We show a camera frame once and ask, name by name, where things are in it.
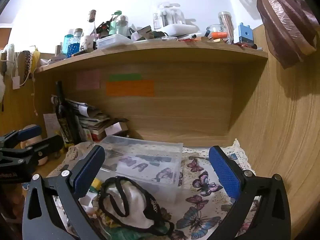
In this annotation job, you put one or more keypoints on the white paper note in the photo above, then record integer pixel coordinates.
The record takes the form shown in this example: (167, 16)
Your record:
(51, 123)

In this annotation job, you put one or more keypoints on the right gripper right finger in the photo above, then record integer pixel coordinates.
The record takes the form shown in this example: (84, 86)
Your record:
(261, 208)

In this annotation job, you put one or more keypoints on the pink sticky note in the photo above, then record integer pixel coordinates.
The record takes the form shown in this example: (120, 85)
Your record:
(88, 79)

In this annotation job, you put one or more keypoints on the wooden shelf board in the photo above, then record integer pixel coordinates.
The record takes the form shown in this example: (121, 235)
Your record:
(159, 52)

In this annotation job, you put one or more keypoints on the blue block toy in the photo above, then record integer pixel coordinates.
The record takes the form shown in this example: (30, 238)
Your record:
(245, 33)

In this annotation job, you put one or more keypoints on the small white box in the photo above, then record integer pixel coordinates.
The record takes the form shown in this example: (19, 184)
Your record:
(119, 129)

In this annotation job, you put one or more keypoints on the green sticky note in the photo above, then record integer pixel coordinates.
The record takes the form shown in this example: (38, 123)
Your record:
(124, 77)

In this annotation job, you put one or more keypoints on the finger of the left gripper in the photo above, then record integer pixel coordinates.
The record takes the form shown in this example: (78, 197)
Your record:
(14, 138)
(45, 144)

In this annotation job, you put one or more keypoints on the blue liquid bottle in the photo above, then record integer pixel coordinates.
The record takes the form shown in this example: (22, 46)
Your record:
(71, 42)

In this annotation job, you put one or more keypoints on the clear plastic storage bin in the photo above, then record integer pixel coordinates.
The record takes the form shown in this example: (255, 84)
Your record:
(153, 165)

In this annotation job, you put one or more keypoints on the white black-trimmed fabric mask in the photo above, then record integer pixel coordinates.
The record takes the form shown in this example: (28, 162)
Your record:
(134, 208)

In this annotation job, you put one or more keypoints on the dark wine bottle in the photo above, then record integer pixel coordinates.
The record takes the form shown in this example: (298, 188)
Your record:
(66, 117)

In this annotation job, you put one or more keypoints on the maroon plastic bag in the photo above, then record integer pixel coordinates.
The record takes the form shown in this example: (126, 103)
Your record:
(291, 30)

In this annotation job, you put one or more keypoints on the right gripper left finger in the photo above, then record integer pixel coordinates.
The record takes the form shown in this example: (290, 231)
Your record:
(41, 219)

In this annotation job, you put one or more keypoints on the stack of books and papers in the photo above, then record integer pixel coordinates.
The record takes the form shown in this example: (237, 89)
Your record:
(92, 121)

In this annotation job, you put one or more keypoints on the tall clear jar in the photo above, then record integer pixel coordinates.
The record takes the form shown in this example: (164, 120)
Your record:
(225, 19)

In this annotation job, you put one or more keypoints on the pink mug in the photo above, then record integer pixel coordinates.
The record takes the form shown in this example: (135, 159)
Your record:
(31, 141)

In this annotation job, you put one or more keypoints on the yellow-haired doll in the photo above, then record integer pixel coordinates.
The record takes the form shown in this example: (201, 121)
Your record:
(100, 218)

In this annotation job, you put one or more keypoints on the white plastic food container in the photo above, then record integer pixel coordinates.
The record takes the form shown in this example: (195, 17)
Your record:
(112, 41)

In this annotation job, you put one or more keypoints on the butterfly print tablecloth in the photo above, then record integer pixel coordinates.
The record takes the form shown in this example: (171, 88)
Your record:
(201, 201)

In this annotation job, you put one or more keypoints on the orange sticky note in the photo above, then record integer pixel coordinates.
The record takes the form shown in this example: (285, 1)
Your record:
(131, 88)

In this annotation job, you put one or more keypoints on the mint green bottle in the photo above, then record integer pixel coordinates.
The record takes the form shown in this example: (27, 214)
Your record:
(113, 22)

